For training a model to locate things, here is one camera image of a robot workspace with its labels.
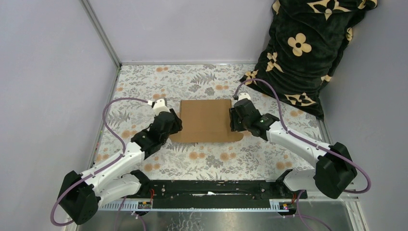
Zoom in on black floral blanket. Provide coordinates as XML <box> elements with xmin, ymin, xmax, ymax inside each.
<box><xmin>241</xmin><ymin>0</ymin><xmax>378</xmax><ymax>119</ymax></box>

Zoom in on aluminium corner post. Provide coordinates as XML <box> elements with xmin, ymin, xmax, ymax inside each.
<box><xmin>79</xmin><ymin>0</ymin><xmax>122</xmax><ymax>69</ymax></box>

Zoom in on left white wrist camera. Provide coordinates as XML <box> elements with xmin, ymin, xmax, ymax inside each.
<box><xmin>152</xmin><ymin>98</ymin><xmax>170</xmax><ymax>116</ymax></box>

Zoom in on aluminium frame rail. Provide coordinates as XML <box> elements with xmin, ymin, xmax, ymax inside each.
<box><xmin>74</xmin><ymin>179</ymin><xmax>359</xmax><ymax>211</ymax></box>

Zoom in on brown cardboard box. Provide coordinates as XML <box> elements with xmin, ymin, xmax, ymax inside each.
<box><xmin>170</xmin><ymin>99</ymin><xmax>243</xmax><ymax>143</ymax></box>

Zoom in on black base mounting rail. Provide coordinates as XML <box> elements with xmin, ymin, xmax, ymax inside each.
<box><xmin>130</xmin><ymin>180</ymin><xmax>307</xmax><ymax>209</ymax></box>

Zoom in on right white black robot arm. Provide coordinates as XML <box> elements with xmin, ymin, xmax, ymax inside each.
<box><xmin>229</xmin><ymin>99</ymin><xmax>357</xmax><ymax>199</ymax></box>

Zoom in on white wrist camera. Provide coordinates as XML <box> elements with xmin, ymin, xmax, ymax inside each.
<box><xmin>152</xmin><ymin>98</ymin><xmax>170</xmax><ymax>116</ymax></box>
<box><xmin>237</xmin><ymin>92</ymin><xmax>251</xmax><ymax>101</ymax></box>

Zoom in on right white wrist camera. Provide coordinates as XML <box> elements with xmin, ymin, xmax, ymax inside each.
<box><xmin>237</xmin><ymin>92</ymin><xmax>251</xmax><ymax>101</ymax></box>

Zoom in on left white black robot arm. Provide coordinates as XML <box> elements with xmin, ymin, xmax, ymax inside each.
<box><xmin>56</xmin><ymin>108</ymin><xmax>182</xmax><ymax>225</ymax></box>

